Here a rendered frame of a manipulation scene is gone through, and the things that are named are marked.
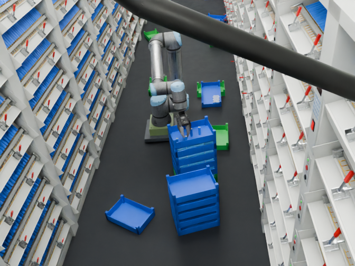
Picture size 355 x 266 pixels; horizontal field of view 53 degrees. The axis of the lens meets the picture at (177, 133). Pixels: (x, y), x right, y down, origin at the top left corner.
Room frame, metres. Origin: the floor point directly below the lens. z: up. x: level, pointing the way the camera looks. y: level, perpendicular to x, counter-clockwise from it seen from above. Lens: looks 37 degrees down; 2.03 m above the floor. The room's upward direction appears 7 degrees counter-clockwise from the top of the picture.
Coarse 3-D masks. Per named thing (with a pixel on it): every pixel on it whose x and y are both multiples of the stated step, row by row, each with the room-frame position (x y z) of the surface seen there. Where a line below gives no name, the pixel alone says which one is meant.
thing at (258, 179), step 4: (252, 152) 2.18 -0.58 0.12; (252, 156) 2.17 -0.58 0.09; (256, 160) 2.10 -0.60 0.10; (256, 164) 2.06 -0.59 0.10; (256, 168) 2.01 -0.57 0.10; (256, 172) 1.98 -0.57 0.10; (256, 176) 1.93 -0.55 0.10; (256, 180) 1.89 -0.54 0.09; (260, 180) 1.88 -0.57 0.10; (260, 184) 1.84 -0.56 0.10; (260, 188) 1.80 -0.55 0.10; (260, 192) 1.75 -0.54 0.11; (260, 196) 1.73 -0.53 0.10; (260, 200) 1.70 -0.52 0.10; (260, 204) 1.66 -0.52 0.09; (260, 208) 1.59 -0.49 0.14
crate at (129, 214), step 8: (120, 200) 1.91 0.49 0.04; (128, 200) 1.89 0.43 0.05; (112, 208) 1.83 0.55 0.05; (120, 208) 1.86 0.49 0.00; (128, 208) 1.85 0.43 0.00; (136, 208) 1.84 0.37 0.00; (144, 208) 1.81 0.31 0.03; (152, 208) 1.75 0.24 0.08; (112, 216) 1.79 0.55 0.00; (120, 216) 1.78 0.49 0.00; (128, 216) 1.77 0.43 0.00; (136, 216) 1.76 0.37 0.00; (144, 216) 1.75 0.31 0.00; (152, 216) 1.73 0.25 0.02; (120, 224) 1.69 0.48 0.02; (128, 224) 1.70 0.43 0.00; (136, 224) 1.69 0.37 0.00; (144, 224) 1.65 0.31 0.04; (136, 232) 1.61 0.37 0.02
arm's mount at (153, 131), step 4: (172, 116) 2.80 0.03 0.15; (172, 120) 2.74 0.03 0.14; (172, 124) 2.69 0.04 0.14; (152, 128) 2.66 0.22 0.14; (156, 128) 2.65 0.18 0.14; (160, 128) 2.65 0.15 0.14; (164, 128) 2.64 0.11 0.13; (152, 132) 2.65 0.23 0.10; (156, 132) 2.65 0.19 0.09; (160, 132) 2.64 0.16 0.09; (164, 132) 2.64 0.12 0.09
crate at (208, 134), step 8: (200, 120) 2.13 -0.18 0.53; (208, 120) 2.11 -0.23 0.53; (168, 128) 2.08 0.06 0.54; (176, 128) 2.10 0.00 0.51; (184, 128) 2.11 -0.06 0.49; (192, 128) 2.11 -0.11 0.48; (208, 128) 2.09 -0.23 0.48; (176, 136) 2.04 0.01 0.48; (192, 136) 2.02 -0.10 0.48; (200, 136) 2.00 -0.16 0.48; (208, 136) 1.94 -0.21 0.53; (176, 144) 1.90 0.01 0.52; (184, 144) 1.91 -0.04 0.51; (192, 144) 1.92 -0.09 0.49
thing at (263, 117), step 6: (258, 84) 2.18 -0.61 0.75; (258, 90) 2.18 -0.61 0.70; (258, 96) 2.11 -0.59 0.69; (258, 102) 2.02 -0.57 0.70; (258, 108) 1.97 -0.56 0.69; (264, 108) 1.95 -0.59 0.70; (264, 114) 1.88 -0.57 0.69; (264, 120) 1.82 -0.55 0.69; (264, 126) 1.75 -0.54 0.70; (264, 132) 1.70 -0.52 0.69
